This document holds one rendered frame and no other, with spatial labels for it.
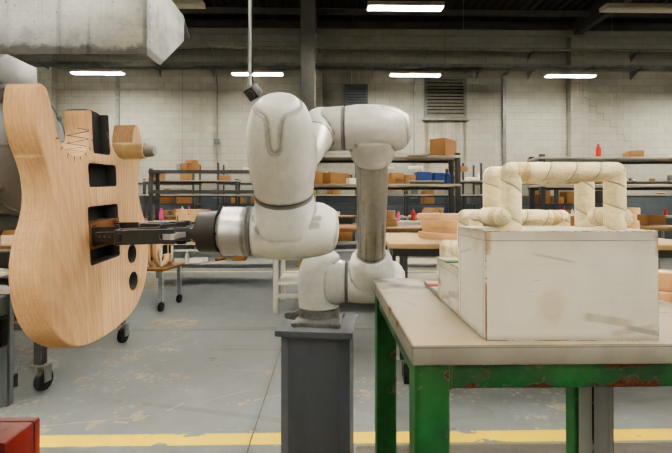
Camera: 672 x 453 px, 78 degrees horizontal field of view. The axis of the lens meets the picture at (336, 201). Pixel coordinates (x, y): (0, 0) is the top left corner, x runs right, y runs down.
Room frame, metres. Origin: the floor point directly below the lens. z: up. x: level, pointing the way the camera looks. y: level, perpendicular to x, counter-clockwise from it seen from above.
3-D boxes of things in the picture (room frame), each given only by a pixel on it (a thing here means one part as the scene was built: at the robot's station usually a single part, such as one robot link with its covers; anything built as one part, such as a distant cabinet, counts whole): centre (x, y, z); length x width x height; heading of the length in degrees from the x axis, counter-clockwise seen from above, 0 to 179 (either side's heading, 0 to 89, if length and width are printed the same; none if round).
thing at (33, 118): (0.61, 0.44, 1.26); 0.07 x 0.04 x 0.10; 1
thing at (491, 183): (0.76, -0.28, 1.15); 0.03 x 0.03 x 0.09
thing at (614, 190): (0.67, -0.45, 1.15); 0.03 x 0.03 x 0.09
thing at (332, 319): (1.58, 0.08, 0.73); 0.22 x 0.18 x 0.06; 84
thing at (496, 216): (0.71, -0.27, 1.12); 0.11 x 0.03 x 0.03; 1
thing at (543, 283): (0.72, -0.37, 1.02); 0.27 x 0.15 x 0.17; 91
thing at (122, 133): (0.87, 0.44, 1.27); 0.07 x 0.04 x 0.09; 1
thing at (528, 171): (0.67, -0.37, 1.20); 0.20 x 0.03 x 0.03; 90
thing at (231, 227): (0.75, 0.18, 1.09); 0.09 x 0.06 x 0.09; 1
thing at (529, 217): (0.83, -0.37, 1.12); 0.20 x 0.03 x 0.03; 90
